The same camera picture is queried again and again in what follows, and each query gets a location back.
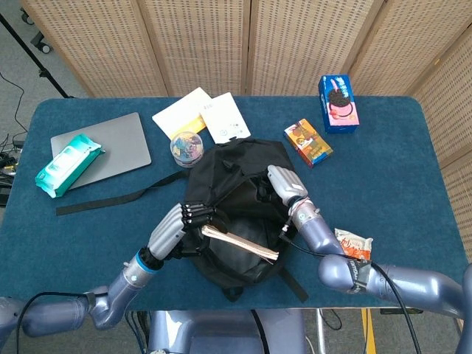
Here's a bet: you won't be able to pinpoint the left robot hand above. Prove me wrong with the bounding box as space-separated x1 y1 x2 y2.
147 201 229 268

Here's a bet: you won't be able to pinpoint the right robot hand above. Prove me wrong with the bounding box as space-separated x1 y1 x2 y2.
257 164 309 207

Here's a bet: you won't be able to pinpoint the black backpack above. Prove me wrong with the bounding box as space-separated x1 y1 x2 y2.
55 138 309 303

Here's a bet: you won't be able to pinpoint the brown spiral notebook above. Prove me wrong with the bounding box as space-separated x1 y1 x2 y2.
201 225 280 266

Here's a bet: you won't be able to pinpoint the orange snack box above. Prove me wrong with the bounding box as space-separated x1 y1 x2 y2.
283 118 334 169

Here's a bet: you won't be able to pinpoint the clear tub of binder clips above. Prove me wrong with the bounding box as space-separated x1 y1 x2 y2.
170 131 204 170

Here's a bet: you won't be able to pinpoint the white booklet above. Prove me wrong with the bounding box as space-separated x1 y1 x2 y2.
200 92 251 145

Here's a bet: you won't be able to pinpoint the orange snack bag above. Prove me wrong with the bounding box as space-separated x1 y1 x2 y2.
333 227 374 261

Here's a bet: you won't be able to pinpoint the blue cookie box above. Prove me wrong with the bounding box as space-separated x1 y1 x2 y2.
318 74 361 134

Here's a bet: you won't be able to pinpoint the grey laptop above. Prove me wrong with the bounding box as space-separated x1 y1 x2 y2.
50 112 153 191

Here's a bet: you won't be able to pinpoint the blue table cloth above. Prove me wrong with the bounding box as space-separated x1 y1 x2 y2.
0 96 464 313

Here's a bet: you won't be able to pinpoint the blue-grey robot torso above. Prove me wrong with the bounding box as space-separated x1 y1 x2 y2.
147 309 307 354

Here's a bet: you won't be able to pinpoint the white and yellow envelope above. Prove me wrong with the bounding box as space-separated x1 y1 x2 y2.
151 86 215 141

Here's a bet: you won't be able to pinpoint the teal wet wipes pack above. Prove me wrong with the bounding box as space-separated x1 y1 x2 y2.
34 133 106 199

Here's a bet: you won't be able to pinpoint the wicker folding screen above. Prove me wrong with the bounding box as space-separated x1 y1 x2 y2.
18 0 472 333

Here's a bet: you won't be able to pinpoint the black stand pole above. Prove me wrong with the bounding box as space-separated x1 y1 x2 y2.
0 13 74 99

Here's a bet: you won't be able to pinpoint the office chair caster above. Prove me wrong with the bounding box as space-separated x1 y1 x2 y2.
20 7 52 55

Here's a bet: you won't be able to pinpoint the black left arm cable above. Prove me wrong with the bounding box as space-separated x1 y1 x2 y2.
14 291 97 354

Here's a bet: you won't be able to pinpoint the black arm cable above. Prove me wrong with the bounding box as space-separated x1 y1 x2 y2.
14 291 97 354
279 221 423 354

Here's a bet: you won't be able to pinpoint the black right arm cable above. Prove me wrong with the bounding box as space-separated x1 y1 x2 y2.
279 221 423 354

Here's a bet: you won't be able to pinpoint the floor cables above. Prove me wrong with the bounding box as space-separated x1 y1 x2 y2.
0 72 29 200

